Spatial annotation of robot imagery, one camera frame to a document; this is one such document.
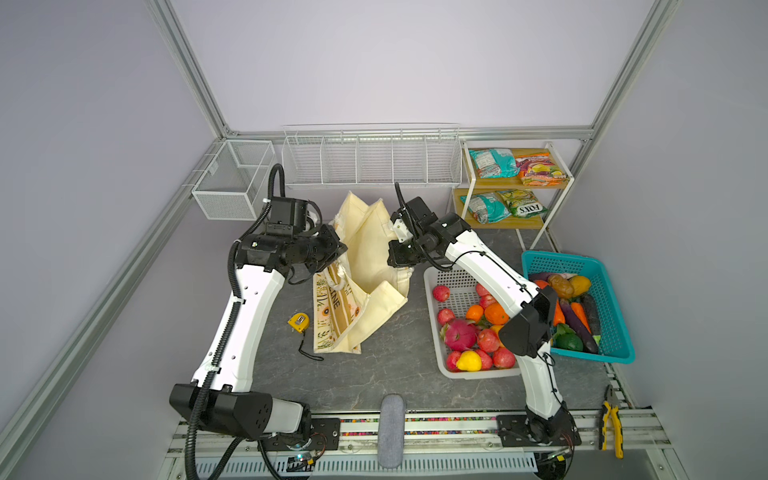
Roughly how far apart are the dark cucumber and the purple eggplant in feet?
0.05

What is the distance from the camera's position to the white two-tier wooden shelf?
843 millimetres

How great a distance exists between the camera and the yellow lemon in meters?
0.77
